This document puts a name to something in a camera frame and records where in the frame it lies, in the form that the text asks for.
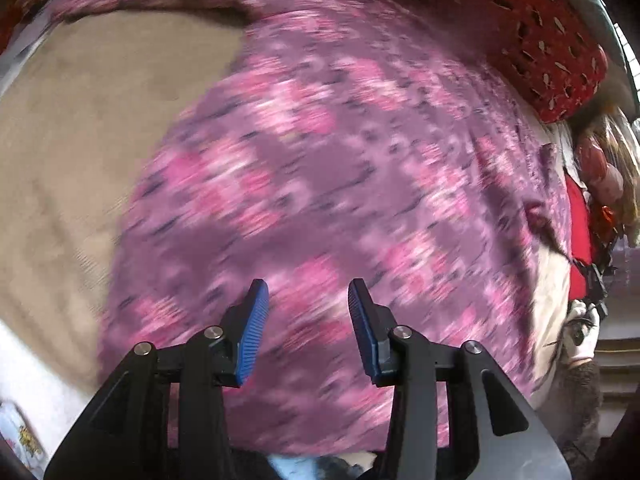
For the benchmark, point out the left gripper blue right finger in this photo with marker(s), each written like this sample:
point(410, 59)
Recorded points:
point(372, 324)

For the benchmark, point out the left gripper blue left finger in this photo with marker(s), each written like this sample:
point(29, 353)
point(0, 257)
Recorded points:
point(243, 325)

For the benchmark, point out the purple pink floral garment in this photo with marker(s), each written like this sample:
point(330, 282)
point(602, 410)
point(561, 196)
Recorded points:
point(351, 139)

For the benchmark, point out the clear bag of clothes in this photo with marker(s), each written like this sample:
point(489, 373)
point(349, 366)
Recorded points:
point(607, 156)

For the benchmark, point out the right hand white glove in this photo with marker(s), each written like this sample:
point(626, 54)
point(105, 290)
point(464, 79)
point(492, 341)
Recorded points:
point(580, 333)

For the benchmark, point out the red patterned blanket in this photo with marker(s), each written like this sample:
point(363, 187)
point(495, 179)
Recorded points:
point(544, 48)

